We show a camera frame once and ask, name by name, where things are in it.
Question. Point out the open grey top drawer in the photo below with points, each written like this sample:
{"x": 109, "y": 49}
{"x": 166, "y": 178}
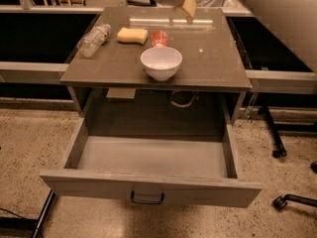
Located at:
{"x": 189, "y": 161}

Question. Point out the grey cabinet with dark top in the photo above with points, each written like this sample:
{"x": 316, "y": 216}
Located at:
{"x": 210, "y": 82}

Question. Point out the black chair caster leg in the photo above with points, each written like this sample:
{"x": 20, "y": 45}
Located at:
{"x": 281, "y": 201}

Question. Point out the black drawer handle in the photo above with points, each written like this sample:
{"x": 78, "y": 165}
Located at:
{"x": 147, "y": 199}

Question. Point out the black floor frame bar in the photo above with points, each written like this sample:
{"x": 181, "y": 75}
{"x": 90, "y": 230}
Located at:
{"x": 16, "y": 222}

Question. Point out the black stand leg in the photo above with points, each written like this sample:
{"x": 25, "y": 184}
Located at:
{"x": 279, "y": 151}

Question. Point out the red soda can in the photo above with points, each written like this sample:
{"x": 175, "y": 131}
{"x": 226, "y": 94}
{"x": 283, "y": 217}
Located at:
{"x": 159, "y": 38}

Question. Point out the clear plastic water bottle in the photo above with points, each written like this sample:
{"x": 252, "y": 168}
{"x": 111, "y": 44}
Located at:
{"x": 93, "y": 40}

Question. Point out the white bowl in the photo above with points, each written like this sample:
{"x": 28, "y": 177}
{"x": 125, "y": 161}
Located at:
{"x": 161, "y": 63}

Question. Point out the yellow sponge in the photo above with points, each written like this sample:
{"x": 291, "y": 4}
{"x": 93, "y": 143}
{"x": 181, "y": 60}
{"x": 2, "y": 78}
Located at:
{"x": 137, "y": 36}

